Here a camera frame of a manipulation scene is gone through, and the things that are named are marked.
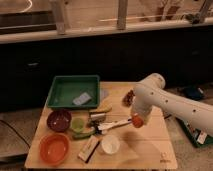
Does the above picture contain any black cable on floor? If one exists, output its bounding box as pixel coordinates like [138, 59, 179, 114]
[0, 119, 32, 149]

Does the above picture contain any dark red bowl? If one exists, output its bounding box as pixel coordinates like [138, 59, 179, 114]
[46, 109, 72, 132]

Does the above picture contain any white handled knife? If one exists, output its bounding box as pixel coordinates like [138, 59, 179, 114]
[98, 119, 131, 131]

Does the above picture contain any yellow banana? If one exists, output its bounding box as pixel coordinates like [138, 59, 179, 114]
[89, 107, 112, 113]

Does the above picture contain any white paper cup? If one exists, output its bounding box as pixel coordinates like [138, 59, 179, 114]
[101, 135, 120, 155]

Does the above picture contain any bunch of dark grapes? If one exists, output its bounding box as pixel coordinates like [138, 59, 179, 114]
[122, 90, 135, 107]

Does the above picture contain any beige box with black edge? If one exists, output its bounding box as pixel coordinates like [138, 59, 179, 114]
[78, 136, 100, 162]

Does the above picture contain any orange plastic bowl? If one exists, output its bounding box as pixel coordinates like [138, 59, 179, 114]
[39, 133, 69, 166]

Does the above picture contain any small green cup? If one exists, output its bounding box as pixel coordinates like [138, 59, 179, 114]
[70, 118, 85, 133]

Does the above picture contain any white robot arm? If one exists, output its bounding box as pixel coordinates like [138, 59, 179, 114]
[131, 73, 213, 137]

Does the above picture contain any grey sponge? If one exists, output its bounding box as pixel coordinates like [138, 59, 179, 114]
[73, 92, 91, 106]

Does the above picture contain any green cucumber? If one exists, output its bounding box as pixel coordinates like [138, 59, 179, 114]
[72, 130, 95, 140]

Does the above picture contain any small metal cup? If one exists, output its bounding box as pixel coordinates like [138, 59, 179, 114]
[90, 113, 106, 121]

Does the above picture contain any green crate with items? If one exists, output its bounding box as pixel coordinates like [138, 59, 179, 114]
[177, 119, 213, 148]

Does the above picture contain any red apple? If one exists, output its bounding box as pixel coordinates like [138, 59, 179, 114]
[131, 115, 144, 128]

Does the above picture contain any blue device on floor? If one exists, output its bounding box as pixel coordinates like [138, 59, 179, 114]
[183, 86, 204, 101]

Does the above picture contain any green plastic tray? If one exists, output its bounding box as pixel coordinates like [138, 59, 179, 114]
[46, 75, 100, 110]

